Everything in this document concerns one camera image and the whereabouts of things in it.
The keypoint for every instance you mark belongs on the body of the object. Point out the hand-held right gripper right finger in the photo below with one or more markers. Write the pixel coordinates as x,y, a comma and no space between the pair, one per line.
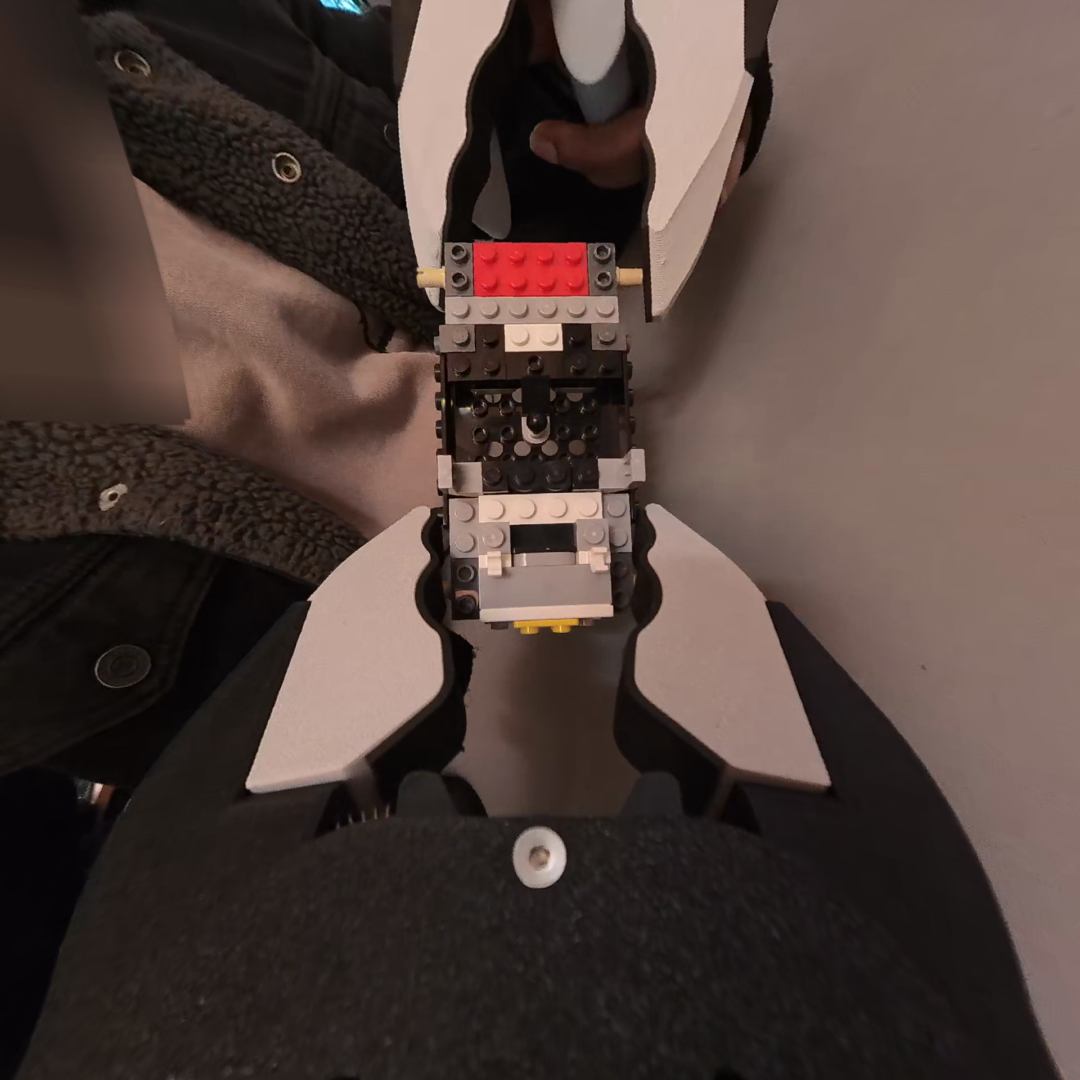
726,675

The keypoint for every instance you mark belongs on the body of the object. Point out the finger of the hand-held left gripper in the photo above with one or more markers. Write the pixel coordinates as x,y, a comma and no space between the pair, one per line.
430,126
700,126

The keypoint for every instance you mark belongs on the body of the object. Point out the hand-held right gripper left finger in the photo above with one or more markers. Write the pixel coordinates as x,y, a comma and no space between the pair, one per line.
354,666

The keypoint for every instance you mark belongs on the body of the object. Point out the toy brick car model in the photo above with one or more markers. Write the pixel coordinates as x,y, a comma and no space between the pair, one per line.
531,405

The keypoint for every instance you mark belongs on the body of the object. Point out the person's left hand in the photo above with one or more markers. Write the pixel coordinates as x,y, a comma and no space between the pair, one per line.
595,156

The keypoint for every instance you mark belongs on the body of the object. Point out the black fleece-lined jacket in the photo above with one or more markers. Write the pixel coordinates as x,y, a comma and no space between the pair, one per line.
253,211

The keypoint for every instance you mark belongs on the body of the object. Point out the pale pink garment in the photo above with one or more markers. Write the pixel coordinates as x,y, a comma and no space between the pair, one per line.
270,354

